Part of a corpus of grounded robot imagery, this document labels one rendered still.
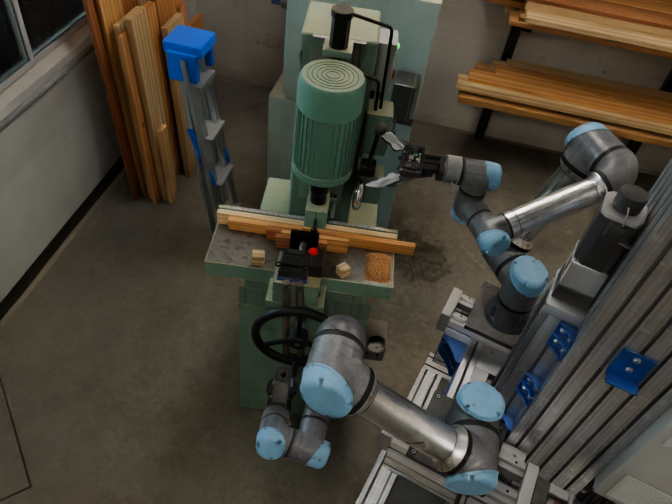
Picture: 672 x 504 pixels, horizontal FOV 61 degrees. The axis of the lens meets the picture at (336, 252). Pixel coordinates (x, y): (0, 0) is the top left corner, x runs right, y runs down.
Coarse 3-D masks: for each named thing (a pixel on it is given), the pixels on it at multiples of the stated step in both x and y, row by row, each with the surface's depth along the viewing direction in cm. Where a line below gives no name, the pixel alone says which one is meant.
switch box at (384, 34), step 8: (384, 32) 174; (384, 40) 170; (392, 40) 171; (384, 48) 170; (392, 48) 170; (384, 56) 172; (392, 56) 172; (376, 64) 174; (384, 64) 174; (392, 64) 174; (376, 72) 176; (392, 72) 176; (376, 88) 180
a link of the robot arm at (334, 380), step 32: (320, 352) 121; (352, 352) 122; (320, 384) 116; (352, 384) 118; (384, 384) 127; (384, 416) 123; (416, 416) 126; (416, 448) 129; (448, 448) 128; (480, 448) 131; (448, 480) 130; (480, 480) 127
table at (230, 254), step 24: (216, 240) 186; (240, 240) 188; (264, 240) 189; (216, 264) 180; (240, 264) 181; (264, 264) 182; (336, 264) 185; (360, 264) 186; (336, 288) 183; (360, 288) 182; (384, 288) 181
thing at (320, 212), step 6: (330, 192) 183; (306, 204) 178; (312, 204) 178; (324, 204) 179; (306, 210) 176; (312, 210) 176; (318, 210) 177; (324, 210) 177; (306, 216) 178; (312, 216) 178; (318, 216) 177; (324, 216) 177; (306, 222) 180; (312, 222) 180; (318, 222) 179; (324, 222) 179; (324, 228) 181
